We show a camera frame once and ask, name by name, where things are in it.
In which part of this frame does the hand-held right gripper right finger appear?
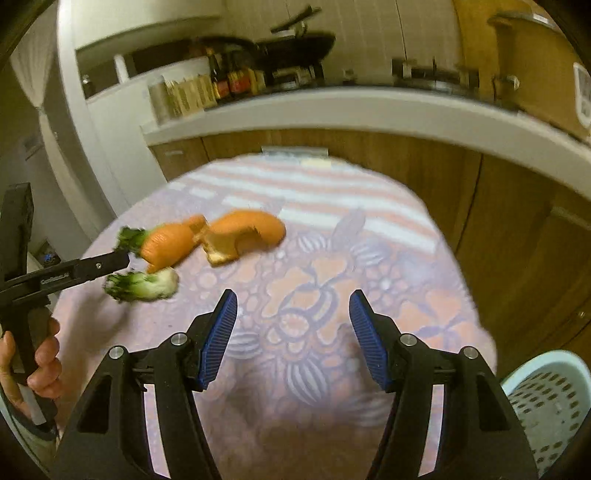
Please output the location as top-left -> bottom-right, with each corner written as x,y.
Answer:
349,290 -> 539,480

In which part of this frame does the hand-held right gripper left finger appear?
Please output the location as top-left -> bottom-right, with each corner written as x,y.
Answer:
51,290 -> 238,480

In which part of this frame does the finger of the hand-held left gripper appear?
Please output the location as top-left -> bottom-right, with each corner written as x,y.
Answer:
39,251 -> 131,292

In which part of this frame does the green leafy vegetable stub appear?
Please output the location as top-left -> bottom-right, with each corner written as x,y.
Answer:
104,267 -> 180,304

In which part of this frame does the carrot with green top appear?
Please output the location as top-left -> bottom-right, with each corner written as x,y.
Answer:
115,222 -> 197,274

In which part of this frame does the curved orange vegetable piece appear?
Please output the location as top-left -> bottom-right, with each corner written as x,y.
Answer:
191,210 -> 286,266

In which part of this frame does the light blue perforated basket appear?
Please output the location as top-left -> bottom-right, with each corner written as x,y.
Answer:
501,349 -> 591,478

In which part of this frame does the person's left hand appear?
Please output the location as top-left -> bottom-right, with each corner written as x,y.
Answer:
0,318 -> 63,408

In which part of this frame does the pink patterned tablecloth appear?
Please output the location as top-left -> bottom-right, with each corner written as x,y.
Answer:
48,157 -> 497,480

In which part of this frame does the white curtain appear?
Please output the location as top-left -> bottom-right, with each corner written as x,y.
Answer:
9,25 -> 63,144

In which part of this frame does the steel canister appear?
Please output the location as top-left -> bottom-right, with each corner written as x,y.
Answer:
148,76 -> 172,125

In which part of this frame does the yellow slotted basket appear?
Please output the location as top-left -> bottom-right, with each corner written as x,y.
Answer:
168,74 -> 218,116

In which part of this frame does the dark sauce bottle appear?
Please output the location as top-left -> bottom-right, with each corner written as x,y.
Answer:
208,51 -> 232,100
228,68 -> 254,95

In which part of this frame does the white kitchen countertop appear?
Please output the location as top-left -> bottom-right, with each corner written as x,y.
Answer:
141,88 -> 591,185

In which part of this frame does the black glass gas stove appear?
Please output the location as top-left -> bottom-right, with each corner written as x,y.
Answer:
263,58 -> 492,95

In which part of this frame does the black wok with lid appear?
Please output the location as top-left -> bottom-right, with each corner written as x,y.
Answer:
256,7 -> 337,70

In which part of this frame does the tan rice cooker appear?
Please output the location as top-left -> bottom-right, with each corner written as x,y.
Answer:
489,11 -> 591,137

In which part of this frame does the wooden cutting board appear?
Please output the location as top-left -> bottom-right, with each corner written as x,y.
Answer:
452,0 -> 499,70

